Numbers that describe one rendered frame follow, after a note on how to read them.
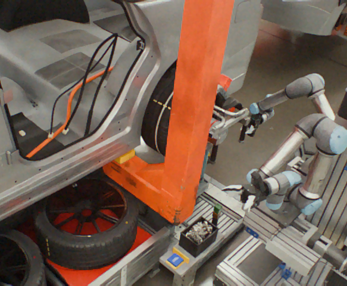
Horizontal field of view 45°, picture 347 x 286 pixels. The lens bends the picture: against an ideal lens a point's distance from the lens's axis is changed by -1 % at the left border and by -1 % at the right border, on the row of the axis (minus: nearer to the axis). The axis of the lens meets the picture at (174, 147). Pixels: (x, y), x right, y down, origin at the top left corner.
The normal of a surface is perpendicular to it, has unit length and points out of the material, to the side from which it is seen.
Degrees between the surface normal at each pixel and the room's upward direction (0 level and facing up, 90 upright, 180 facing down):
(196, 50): 90
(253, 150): 0
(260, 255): 0
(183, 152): 90
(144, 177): 90
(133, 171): 0
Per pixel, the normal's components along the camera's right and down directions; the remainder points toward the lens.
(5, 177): 0.74, 0.49
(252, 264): 0.11, -0.79
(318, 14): 0.07, 0.62
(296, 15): -0.31, 0.74
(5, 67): -0.63, 0.26
